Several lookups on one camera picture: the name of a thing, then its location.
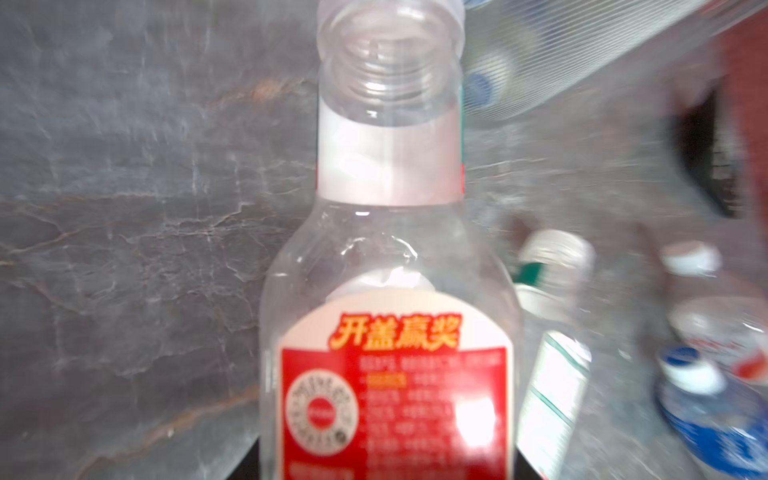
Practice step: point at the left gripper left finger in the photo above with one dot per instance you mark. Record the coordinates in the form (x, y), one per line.
(249, 466)

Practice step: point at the grey plastic waste bin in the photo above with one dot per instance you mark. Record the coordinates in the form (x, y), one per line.
(519, 54)

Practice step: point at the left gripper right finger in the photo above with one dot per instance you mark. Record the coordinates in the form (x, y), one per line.
(523, 469)

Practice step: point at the black desk calculator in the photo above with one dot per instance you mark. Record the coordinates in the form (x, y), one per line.
(700, 138)

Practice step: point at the red white label square bottle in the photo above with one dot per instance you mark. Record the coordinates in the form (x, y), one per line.
(389, 329)

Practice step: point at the green white label small bottle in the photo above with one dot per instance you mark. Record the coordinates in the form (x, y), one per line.
(554, 267)

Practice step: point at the blue label bottle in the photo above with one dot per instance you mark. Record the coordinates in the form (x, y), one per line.
(721, 421)

